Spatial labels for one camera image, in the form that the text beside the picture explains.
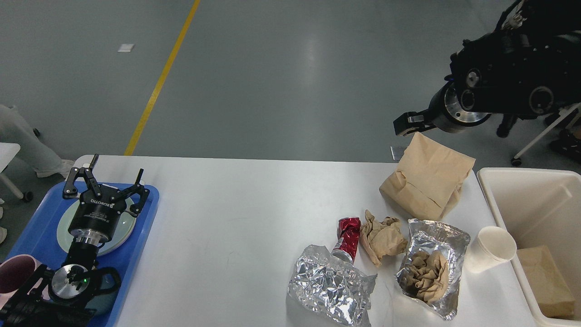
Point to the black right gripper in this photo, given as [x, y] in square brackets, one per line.
[444, 112]

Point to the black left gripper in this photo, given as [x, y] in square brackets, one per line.
[101, 206]

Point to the mint green plate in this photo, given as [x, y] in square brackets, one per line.
[123, 230]

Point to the brown paper bag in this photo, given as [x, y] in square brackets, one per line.
[427, 182]
[552, 294]

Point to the foil bag with paper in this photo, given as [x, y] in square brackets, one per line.
[431, 269]

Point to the foil sheet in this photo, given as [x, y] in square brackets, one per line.
[328, 286]

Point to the dark teal mug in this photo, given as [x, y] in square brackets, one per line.
[103, 303]

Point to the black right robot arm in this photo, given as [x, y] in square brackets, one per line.
[529, 66]

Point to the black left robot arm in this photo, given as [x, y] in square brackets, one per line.
[85, 239]

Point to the left floor socket plate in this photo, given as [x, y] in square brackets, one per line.
[397, 152]

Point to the blue plastic tray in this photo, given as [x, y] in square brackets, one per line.
[39, 239]

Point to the white table at left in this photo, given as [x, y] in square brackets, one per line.
[8, 152]

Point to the person in grey trousers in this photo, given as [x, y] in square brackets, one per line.
[43, 160]

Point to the white sneaker at left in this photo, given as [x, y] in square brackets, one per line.
[3, 230]

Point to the crumpled brown paper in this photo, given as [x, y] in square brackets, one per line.
[382, 238]

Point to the pink mug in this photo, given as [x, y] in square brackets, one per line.
[14, 272]

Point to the crushed red can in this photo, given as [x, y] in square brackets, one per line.
[348, 233]

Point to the white paper cup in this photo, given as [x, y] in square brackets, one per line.
[492, 246]

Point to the beige plastic bin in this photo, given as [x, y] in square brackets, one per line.
[539, 207]

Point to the white rolling chair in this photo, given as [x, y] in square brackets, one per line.
[563, 114]

